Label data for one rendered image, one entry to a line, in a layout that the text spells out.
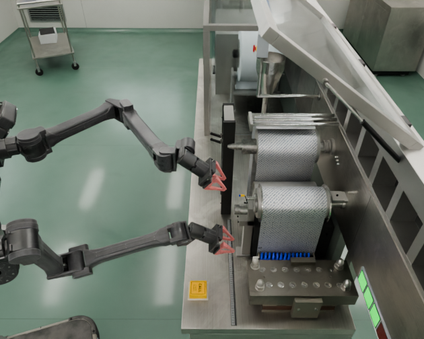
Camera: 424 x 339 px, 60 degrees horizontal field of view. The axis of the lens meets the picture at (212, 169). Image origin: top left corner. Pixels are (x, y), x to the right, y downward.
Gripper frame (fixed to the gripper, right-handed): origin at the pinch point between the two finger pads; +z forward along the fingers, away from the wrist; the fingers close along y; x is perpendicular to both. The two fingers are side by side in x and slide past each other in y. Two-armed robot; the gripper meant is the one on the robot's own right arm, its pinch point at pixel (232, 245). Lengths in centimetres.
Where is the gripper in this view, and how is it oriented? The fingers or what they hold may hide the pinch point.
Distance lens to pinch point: 150.9
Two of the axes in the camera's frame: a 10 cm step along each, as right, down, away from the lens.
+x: 5.1, -6.5, -5.6
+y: -0.1, 6.5, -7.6
